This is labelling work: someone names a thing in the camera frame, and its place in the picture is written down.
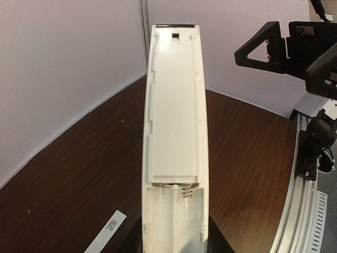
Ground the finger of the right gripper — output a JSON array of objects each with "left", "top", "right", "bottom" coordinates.
[
  {"left": 234, "top": 21, "right": 286, "bottom": 74},
  {"left": 305, "top": 44, "right": 336, "bottom": 99}
]

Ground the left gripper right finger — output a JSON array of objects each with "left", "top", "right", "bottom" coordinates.
[{"left": 207, "top": 218, "right": 234, "bottom": 253}]

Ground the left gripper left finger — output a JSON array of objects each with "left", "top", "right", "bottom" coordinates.
[{"left": 128, "top": 221, "right": 143, "bottom": 253}]

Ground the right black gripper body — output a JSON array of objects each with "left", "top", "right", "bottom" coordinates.
[{"left": 286, "top": 21, "right": 336, "bottom": 79}]

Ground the white remote battery cover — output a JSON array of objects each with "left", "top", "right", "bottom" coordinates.
[{"left": 84, "top": 210, "right": 127, "bottom": 253}]

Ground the white remote control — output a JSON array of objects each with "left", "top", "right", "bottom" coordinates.
[{"left": 142, "top": 24, "right": 209, "bottom": 252}]

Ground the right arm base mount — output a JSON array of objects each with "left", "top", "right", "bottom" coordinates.
[{"left": 295, "top": 130, "right": 336, "bottom": 182}]

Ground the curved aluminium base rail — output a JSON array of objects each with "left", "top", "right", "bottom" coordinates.
[{"left": 270, "top": 112, "right": 328, "bottom": 252}]

